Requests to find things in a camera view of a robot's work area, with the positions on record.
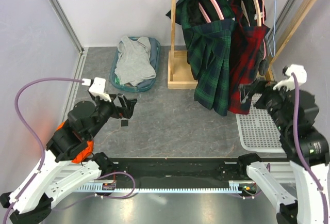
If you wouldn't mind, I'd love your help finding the blue wire hanger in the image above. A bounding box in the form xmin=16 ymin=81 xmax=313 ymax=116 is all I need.
xmin=255 ymin=0 xmax=277 ymax=57

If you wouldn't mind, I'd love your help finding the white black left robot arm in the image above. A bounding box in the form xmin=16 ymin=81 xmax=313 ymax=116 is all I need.
xmin=1 ymin=94 xmax=137 ymax=223

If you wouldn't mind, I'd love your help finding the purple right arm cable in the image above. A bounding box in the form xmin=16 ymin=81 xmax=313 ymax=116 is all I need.
xmin=291 ymin=73 xmax=325 ymax=191

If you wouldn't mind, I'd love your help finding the white plastic laundry basket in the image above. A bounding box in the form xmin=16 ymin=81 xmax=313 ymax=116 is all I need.
xmin=236 ymin=94 xmax=284 ymax=153

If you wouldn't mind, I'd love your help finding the grey t-shirt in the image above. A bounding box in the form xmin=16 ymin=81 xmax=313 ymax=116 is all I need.
xmin=114 ymin=36 xmax=156 ymax=87

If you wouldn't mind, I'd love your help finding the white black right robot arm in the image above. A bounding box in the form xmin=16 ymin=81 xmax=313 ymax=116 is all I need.
xmin=236 ymin=79 xmax=329 ymax=223

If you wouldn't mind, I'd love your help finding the orange garment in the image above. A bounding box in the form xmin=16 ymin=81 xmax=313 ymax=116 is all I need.
xmin=56 ymin=122 xmax=94 ymax=164

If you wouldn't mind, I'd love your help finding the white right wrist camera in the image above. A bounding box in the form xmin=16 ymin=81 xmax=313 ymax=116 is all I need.
xmin=273 ymin=64 xmax=307 ymax=91

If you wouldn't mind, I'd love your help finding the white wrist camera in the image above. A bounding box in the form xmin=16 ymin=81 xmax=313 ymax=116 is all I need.
xmin=82 ymin=77 xmax=112 ymax=103
xmin=273 ymin=64 xmax=307 ymax=91

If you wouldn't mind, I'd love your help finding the aluminium corner profile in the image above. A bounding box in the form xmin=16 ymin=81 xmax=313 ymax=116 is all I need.
xmin=35 ymin=0 xmax=85 ymax=54

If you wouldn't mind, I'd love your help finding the green plaid garment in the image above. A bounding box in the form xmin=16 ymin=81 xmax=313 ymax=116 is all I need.
xmin=175 ymin=0 xmax=236 ymax=116

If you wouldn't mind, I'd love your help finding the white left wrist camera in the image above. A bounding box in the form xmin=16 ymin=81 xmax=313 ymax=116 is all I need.
xmin=82 ymin=77 xmax=112 ymax=103

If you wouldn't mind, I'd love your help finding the wooden clothes rack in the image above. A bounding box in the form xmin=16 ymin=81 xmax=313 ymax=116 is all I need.
xmin=168 ymin=0 xmax=317 ymax=89

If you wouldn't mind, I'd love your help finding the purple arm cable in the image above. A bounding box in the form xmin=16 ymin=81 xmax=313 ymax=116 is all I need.
xmin=291 ymin=73 xmax=325 ymax=191
xmin=2 ymin=77 xmax=85 ymax=224

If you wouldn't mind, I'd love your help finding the light blue cable duct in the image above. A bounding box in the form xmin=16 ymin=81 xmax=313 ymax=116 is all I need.
xmin=74 ymin=182 xmax=242 ymax=194

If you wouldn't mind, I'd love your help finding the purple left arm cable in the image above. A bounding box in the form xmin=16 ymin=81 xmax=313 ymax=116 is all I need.
xmin=2 ymin=77 xmax=85 ymax=224

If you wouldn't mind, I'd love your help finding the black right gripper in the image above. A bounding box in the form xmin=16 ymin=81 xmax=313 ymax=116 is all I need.
xmin=240 ymin=75 xmax=297 ymax=133

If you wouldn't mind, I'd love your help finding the teal plastic basin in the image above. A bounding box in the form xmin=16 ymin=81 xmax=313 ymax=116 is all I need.
xmin=109 ymin=36 xmax=160 ymax=92

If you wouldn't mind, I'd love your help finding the black dotted garment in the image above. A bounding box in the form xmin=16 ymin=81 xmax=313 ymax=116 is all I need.
xmin=255 ymin=40 xmax=269 ymax=76

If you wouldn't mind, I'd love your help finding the red navy plaid skirt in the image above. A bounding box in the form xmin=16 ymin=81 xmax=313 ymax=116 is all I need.
xmin=228 ymin=0 xmax=270 ymax=115

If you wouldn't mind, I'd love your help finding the beige wooden hanger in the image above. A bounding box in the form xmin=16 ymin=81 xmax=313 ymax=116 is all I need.
xmin=241 ymin=0 xmax=274 ymax=27

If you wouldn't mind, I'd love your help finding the thick pink plastic hanger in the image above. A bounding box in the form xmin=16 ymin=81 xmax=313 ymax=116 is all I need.
xmin=198 ymin=0 xmax=224 ymax=23

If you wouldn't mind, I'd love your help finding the green tie-dye garment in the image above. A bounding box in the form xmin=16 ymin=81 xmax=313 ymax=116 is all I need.
xmin=115 ymin=77 xmax=121 ymax=85

